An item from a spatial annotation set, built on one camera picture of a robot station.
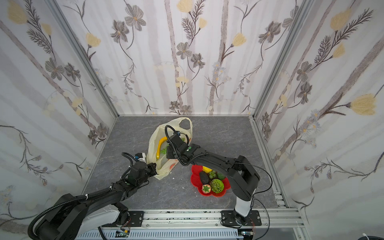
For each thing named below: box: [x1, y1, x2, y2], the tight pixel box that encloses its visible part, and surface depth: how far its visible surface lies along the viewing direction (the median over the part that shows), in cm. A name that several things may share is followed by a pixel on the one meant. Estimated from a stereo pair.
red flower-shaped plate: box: [190, 165, 231, 197], surface depth 86 cm
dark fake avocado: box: [199, 171, 210, 185], surface depth 85 cm
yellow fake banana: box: [156, 136, 168, 160], surface depth 103 cm
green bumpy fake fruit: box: [210, 179, 225, 194], surface depth 81 cm
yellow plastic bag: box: [146, 117, 193, 180], surface depth 91 cm
